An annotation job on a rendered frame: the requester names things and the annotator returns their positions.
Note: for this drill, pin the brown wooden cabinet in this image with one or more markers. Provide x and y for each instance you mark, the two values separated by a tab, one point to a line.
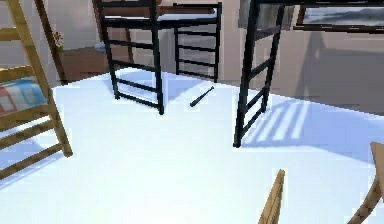
83	63

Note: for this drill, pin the framed landscape picture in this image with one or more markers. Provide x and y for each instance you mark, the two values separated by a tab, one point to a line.
343	18

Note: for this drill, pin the black baseball bat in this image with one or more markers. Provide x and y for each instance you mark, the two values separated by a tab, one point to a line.
201	97

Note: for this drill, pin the grey window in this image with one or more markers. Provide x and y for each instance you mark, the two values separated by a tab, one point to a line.
266	16

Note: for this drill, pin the house plant with flowers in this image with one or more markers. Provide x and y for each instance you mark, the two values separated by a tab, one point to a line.
57	40

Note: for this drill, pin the wooden bunk bed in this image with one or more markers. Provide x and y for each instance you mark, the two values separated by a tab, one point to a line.
28	50

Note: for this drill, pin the black metal bunk bed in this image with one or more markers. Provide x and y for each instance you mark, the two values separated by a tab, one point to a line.
247	80
155	60

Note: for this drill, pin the wooden chair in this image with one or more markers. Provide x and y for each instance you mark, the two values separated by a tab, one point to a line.
274	200

